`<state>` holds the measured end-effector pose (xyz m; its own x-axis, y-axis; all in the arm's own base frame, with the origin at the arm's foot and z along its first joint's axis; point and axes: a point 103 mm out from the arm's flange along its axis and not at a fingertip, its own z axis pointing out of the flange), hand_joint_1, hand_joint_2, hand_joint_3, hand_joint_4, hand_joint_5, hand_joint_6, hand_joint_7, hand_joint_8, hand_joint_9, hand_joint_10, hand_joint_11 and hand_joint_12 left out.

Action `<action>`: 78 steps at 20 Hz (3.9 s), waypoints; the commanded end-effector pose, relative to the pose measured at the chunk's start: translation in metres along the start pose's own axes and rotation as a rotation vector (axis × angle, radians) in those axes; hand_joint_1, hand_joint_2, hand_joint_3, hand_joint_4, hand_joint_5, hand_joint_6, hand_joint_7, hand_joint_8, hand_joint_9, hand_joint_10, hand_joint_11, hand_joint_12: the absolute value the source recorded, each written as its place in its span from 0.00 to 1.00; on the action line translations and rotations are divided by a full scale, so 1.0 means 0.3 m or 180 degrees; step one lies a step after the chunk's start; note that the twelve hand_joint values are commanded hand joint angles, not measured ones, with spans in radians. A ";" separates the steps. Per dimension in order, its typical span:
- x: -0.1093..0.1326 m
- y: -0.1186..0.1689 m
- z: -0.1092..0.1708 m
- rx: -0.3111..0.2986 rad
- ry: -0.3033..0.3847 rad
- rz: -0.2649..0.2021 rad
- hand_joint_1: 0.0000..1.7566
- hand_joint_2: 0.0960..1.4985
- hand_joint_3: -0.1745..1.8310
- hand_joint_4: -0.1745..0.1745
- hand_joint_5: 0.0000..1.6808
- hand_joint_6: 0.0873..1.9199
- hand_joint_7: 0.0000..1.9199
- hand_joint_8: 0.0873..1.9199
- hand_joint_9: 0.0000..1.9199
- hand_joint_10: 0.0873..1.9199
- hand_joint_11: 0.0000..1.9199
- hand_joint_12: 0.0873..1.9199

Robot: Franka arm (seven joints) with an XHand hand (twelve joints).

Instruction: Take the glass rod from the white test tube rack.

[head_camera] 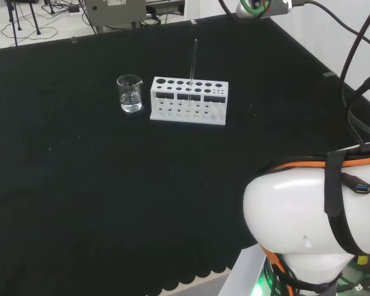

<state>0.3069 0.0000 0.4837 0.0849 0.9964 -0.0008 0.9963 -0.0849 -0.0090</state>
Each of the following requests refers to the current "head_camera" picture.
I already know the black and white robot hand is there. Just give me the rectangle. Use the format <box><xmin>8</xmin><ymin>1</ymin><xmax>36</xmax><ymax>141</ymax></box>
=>
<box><xmin>236</xmin><ymin>0</ymin><xmax>268</xmax><ymax>20</ymax></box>

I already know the clear glass rod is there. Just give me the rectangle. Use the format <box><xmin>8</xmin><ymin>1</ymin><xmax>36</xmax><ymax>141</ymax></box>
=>
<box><xmin>186</xmin><ymin>39</ymin><xmax>199</xmax><ymax>112</ymax></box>

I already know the white test tube rack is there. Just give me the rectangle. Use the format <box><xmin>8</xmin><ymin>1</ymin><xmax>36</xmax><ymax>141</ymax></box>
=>
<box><xmin>149</xmin><ymin>76</ymin><xmax>229</xmax><ymax>126</ymax></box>

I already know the grey metal box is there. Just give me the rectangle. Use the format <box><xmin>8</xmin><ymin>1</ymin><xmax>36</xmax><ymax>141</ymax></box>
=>
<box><xmin>84</xmin><ymin>0</ymin><xmax>147</xmax><ymax>28</ymax></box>

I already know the clear glass beaker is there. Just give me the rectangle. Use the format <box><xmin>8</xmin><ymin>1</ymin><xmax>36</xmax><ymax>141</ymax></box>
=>
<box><xmin>116</xmin><ymin>73</ymin><xmax>144</xmax><ymax>113</ymax></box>

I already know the black tripod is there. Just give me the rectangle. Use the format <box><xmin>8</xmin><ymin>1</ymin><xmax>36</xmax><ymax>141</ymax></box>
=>
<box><xmin>4</xmin><ymin>0</ymin><xmax>43</xmax><ymax>47</ymax></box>

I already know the black table cloth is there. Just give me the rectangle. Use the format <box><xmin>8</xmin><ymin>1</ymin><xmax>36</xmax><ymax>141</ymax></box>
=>
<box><xmin>0</xmin><ymin>14</ymin><xmax>363</xmax><ymax>296</ymax></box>

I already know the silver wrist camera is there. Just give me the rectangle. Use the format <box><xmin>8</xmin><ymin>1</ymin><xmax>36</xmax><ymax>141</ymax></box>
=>
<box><xmin>260</xmin><ymin>0</ymin><xmax>294</xmax><ymax>15</ymax></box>

